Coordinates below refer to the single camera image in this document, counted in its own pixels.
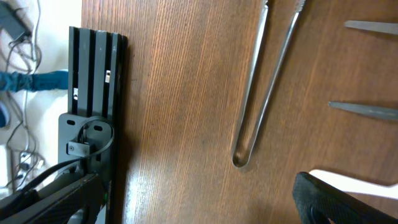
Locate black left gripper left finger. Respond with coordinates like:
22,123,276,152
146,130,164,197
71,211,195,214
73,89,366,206
1,174,104,224

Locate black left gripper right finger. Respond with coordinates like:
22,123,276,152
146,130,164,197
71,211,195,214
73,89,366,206
292,172,397,224

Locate pink plastic knife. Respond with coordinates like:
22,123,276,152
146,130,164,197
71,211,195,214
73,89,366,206
309,169,397,200

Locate small metal teaspoon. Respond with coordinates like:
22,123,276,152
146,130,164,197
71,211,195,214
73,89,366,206
344,21,397,35
328,101,397,121

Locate blue cloth bundle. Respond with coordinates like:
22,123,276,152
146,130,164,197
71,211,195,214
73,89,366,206
1,70,68,92

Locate tangled floor cables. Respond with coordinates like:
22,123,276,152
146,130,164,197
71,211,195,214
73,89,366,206
0,0,47,190

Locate black aluminium mounting rail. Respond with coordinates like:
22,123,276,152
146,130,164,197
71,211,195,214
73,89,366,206
58,27,128,223

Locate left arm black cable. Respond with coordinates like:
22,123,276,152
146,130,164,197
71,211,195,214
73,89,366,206
0,115,115,212

